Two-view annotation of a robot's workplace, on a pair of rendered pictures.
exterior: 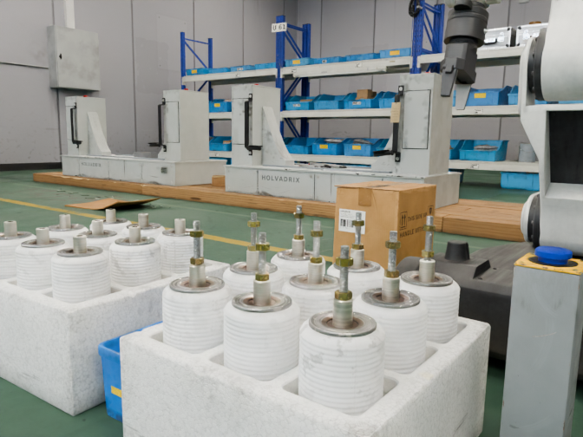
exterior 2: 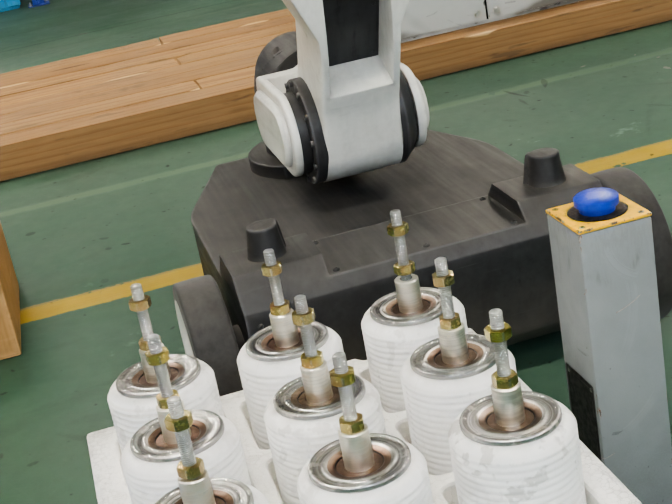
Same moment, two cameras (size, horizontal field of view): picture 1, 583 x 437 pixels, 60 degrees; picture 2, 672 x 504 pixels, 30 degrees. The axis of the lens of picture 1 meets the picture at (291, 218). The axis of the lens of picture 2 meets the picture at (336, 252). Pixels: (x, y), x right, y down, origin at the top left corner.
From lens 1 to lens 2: 68 cm
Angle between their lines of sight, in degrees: 48
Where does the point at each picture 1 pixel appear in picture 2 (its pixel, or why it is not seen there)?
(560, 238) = (359, 152)
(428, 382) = not seen: hidden behind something
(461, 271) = (304, 272)
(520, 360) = (608, 348)
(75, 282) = not seen: outside the picture
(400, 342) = not seen: hidden behind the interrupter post
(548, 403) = (648, 381)
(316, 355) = (537, 475)
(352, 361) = (574, 453)
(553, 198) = (343, 96)
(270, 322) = (423, 479)
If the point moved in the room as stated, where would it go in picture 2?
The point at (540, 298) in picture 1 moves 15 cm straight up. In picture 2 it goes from (616, 262) to (600, 97)
